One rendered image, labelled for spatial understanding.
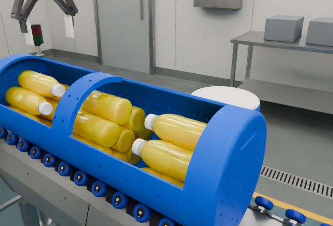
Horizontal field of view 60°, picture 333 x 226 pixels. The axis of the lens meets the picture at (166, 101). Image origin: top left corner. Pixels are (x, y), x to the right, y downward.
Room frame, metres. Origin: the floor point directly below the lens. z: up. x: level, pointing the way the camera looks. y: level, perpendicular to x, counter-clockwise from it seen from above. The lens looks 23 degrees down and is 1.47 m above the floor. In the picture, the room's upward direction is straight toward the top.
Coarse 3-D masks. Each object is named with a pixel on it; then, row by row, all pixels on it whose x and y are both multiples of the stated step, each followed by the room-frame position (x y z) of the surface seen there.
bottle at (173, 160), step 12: (144, 144) 0.58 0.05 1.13; (156, 144) 0.56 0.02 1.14; (168, 144) 0.55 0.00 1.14; (144, 156) 0.55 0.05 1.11; (156, 156) 0.53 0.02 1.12; (168, 156) 0.52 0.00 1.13; (180, 156) 0.51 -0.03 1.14; (156, 168) 0.53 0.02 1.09; (168, 168) 0.51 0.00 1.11; (180, 168) 0.49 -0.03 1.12; (180, 180) 0.49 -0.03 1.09
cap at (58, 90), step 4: (56, 84) 0.87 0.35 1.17; (52, 88) 0.86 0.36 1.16; (56, 88) 0.85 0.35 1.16; (60, 88) 0.86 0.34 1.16; (64, 88) 0.88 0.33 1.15; (52, 92) 0.86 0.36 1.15; (56, 92) 0.85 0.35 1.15; (60, 92) 0.86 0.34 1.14; (64, 92) 0.87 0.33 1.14; (60, 96) 0.86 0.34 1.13
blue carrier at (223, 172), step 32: (0, 64) 0.93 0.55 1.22; (32, 64) 1.05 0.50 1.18; (64, 64) 0.94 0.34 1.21; (0, 96) 0.94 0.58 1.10; (64, 96) 0.69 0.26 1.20; (128, 96) 0.87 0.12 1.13; (160, 96) 0.77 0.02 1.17; (192, 96) 0.65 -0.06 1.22; (32, 128) 0.71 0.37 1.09; (64, 128) 0.64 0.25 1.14; (224, 128) 0.47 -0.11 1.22; (256, 128) 0.53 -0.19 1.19; (64, 160) 0.67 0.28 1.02; (96, 160) 0.56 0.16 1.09; (192, 160) 0.44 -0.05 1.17; (224, 160) 0.42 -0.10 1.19; (256, 160) 0.56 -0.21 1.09; (128, 192) 0.52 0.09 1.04; (160, 192) 0.45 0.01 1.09; (192, 192) 0.41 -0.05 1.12; (224, 192) 0.42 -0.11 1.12; (192, 224) 0.42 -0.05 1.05; (224, 224) 0.43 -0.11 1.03
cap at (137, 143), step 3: (135, 141) 0.60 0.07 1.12; (138, 141) 0.59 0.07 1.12; (141, 141) 0.59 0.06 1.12; (135, 144) 0.59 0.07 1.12; (138, 144) 0.59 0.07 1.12; (132, 147) 0.59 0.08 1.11; (135, 147) 0.58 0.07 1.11; (138, 147) 0.58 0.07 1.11; (132, 150) 0.59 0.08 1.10; (135, 150) 0.58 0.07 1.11; (135, 153) 0.58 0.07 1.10
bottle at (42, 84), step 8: (24, 72) 0.95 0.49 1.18; (32, 72) 0.95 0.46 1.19; (24, 80) 0.92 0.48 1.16; (32, 80) 0.90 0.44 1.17; (40, 80) 0.88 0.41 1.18; (48, 80) 0.88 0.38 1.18; (56, 80) 0.90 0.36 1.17; (24, 88) 0.94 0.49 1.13; (32, 88) 0.89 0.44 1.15; (40, 88) 0.87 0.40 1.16; (48, 88) 0.86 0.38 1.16; (48, 96) 0.87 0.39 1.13
